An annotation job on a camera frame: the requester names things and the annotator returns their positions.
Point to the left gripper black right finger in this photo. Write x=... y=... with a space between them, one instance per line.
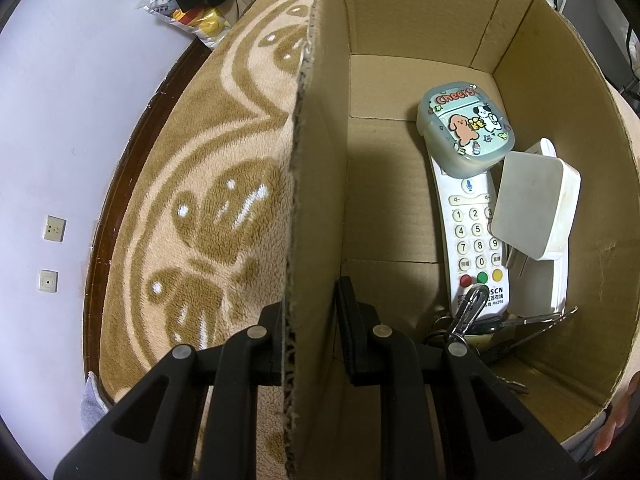
x=443 y=412

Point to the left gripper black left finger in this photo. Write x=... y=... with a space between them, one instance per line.
x=194 y=415

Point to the snack bag on floor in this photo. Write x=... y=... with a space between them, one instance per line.
x=204 y=22

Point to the white box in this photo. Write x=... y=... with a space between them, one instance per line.
x=537 y=287

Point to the person's hand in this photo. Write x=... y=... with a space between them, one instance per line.
x=617 y=418

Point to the white remote control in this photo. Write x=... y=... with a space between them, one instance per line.
x=473 y=256

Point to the black key bunch with carabiner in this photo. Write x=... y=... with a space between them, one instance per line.
x=492 y=337

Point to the cartoon printed plastic case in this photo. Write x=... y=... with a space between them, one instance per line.
x=464 y=131

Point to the beige patterned plush blanket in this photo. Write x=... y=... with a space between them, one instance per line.
x=202 y=246

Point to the brown cardboard box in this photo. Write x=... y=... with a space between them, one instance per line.
x=365 y=207

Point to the lower wall socket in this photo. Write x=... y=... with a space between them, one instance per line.
x=48 y=281

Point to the wall socket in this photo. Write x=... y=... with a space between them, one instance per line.
x=54 y=229
x=48 y=281

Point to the white power adapter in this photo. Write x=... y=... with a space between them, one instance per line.
x=536 y=205

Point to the upper wall socket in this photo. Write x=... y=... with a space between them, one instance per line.
x=54 y=229

